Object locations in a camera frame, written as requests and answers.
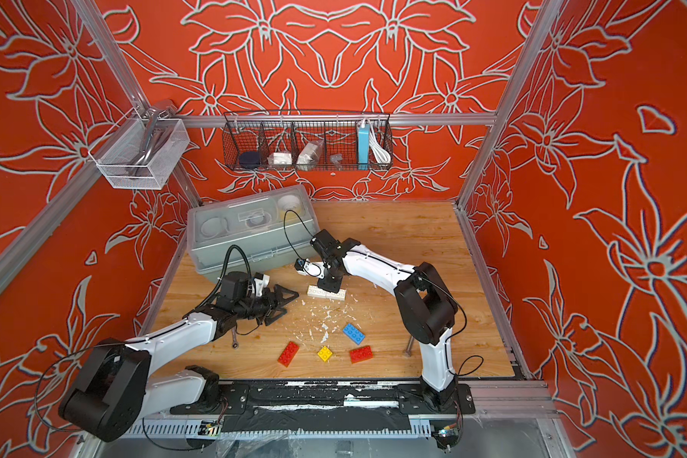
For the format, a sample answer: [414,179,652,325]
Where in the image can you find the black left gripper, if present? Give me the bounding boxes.
[234,285,298,324]

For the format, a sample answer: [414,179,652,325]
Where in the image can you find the white lego brick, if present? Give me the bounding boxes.
[307,285,347,302]

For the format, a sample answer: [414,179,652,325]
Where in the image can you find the red lego brick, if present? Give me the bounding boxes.
[278,342,300,368]
[349,345,373,364]

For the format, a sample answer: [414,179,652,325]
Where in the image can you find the blue lego brick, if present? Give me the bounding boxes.
[343,324,366,345]

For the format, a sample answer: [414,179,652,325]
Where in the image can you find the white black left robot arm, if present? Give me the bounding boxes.
[58,272,299,442]

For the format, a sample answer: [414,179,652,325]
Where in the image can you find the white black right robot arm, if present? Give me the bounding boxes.
[295,230,463,412]

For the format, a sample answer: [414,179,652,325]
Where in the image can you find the yellow lego brick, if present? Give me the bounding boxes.
[317,345,333,363]

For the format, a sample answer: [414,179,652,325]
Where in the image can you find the yellow tape roll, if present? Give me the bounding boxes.
[277,194,305,221]

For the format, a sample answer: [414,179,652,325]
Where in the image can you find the grey translucent plastic storage box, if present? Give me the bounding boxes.
[187,185,320,282]

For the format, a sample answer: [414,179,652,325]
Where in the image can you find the white box in basket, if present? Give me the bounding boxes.
[267,151,294,168]

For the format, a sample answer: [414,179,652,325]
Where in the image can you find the metal bolt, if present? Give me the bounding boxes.
[403,336,415,357]

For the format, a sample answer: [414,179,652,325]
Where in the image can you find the white packet in basket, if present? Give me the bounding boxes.
[296,140,324,172]

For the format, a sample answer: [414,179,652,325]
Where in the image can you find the dark blue round object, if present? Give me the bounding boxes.
[238,151,261,170]

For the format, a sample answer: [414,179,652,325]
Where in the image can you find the light blue box in basket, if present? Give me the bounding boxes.
[357,121,370,171]

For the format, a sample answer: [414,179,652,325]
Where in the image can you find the metal tongs in bin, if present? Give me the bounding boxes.
[129,103,174,177]

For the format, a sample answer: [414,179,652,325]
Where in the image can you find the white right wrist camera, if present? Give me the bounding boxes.
[294,259,309,275]

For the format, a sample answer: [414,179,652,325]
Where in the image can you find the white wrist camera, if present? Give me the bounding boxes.
[294,259,309,275]
[251,273,270,298]

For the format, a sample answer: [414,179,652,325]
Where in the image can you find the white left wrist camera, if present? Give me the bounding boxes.
[251,273,270,298]

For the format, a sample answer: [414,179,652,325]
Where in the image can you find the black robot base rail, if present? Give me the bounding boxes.
[169,379,475,438]

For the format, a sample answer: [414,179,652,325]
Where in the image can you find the white cable in basket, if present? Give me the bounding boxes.
[368,128,391,167]

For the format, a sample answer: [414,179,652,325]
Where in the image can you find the black wire wall basket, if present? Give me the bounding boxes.
[221,110,394,172]

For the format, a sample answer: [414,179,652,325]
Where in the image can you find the clear plastic wall bin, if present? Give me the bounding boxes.
[90,111,190,191]

